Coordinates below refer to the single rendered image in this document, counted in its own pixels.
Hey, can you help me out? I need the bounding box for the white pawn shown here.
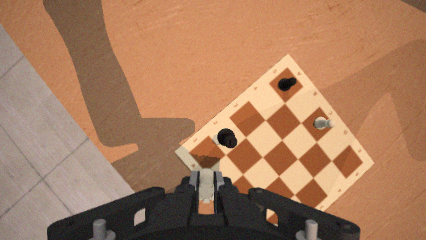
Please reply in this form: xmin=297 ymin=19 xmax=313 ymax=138
xmin=314 ymin=117 xmax=336 ymax=129

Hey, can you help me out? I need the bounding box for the wooden chessboard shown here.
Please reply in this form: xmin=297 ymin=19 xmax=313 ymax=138
xmin=175 ymin=54 xmax=374 ymax=211

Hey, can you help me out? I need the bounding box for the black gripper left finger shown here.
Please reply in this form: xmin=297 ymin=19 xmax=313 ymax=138
xmin=47 ymin=171 xmax=200 ymax=240

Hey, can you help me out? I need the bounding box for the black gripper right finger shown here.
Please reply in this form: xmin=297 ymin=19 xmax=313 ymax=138
xmin=213 ymin=171 xmax=360 ymax=240

